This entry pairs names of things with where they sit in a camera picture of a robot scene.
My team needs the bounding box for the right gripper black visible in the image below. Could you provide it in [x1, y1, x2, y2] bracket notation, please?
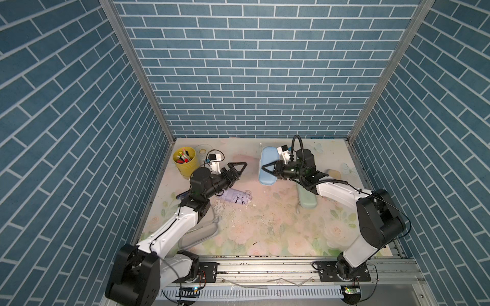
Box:
[262, 162, 304, 182]

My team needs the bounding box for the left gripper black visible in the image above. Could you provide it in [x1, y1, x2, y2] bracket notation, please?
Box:
[202, 163, 246, 199]

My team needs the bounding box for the blue umbrella case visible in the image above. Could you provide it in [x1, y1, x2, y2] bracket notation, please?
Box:
[259, 147, 279, 186]

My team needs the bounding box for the mint green umbrella case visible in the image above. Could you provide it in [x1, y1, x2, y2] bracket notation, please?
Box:
[297, 185, 318, 209]

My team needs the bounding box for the beige umbrella case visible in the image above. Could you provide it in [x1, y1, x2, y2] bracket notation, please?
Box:
[327, 169, 342, 180]

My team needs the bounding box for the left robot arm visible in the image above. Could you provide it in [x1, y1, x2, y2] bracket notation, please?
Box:
[105, 162, 247, 305]

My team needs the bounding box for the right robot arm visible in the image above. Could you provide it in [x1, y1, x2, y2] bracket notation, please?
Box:
[259, 145, 406, 281]

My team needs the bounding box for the clear tape roll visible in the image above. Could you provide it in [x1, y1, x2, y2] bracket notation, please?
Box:
[194, 144, 213, 156]

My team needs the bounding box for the yellow cup with markers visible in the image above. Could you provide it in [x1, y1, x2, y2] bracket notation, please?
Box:
[172, 147, 200, 179]

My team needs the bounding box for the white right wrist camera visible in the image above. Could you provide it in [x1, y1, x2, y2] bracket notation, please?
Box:
[277, 145, 292, 164]

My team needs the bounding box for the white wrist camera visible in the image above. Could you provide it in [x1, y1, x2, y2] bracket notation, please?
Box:
[206, 152, 223, 175]
[277, 145, 292, 164]

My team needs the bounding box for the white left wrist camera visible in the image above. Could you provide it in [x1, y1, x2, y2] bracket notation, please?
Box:
[206, 152, 223, 175]

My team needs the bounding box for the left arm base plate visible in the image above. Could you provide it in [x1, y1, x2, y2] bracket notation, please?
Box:
[170, 262, 218, 284]

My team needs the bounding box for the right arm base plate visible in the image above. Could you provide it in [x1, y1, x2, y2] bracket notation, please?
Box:
[312, 261, 371, 283]

